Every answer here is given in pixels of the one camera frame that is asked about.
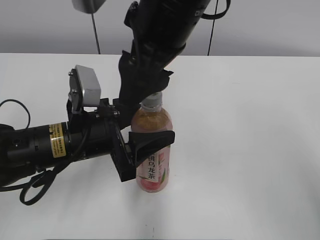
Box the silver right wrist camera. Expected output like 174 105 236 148
71 0 106 14

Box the black cable on wall right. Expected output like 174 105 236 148
207 17 216 57

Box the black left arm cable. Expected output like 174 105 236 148
0 99 88 206

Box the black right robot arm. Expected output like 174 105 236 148
118 0 210 106

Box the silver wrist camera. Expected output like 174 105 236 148
75 65 101 107
71 0 106 14

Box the white bottle cap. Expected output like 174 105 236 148
141 91 163 108

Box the black cable on wall left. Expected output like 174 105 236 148
91 12 101 55

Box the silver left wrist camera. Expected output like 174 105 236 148
75 65 101 107

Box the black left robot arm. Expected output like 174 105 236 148
0 65 175 187

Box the peach oolong tea bottle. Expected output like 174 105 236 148
131 91 173 193

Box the black cable on wall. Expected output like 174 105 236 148
207 17 216 57
91 12 101 55

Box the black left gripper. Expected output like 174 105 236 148
66 66 175 182

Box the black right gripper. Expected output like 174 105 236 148
118 42 175 105

